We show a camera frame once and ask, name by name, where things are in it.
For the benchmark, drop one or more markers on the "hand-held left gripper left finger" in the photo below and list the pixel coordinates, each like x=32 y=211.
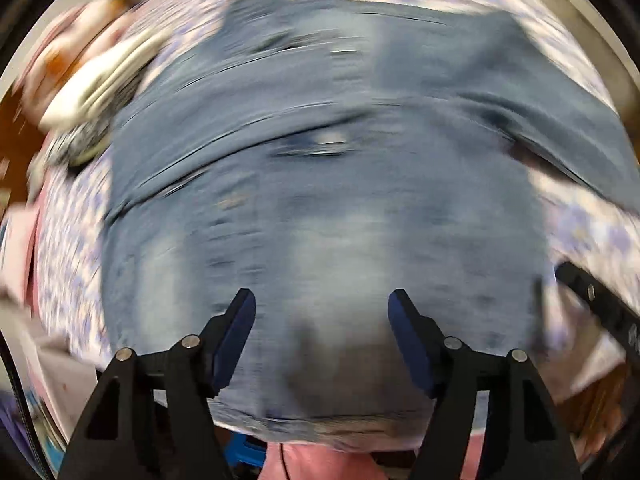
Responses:
x=235 y=340

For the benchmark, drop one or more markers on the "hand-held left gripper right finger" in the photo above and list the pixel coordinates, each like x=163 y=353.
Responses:
x=407 y=340

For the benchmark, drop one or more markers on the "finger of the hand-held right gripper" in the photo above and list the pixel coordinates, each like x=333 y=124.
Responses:
x=600 y=305

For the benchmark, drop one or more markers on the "blue denim jeans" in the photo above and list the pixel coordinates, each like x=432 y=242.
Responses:
x=325 y=210

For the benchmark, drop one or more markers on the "blue plastic object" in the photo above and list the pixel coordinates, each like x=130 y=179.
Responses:
x=245 y=452

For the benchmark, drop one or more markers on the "person's pink clothing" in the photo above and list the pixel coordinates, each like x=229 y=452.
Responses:
x=325 y=462

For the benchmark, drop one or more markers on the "purple floral fleece blanket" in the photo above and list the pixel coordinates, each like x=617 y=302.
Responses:
x=75 y=260

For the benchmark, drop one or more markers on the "dark printed cloth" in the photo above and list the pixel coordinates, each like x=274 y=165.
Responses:
x=82 y=142

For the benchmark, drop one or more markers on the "white cloth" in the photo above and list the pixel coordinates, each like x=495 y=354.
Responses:
x=100 y=85

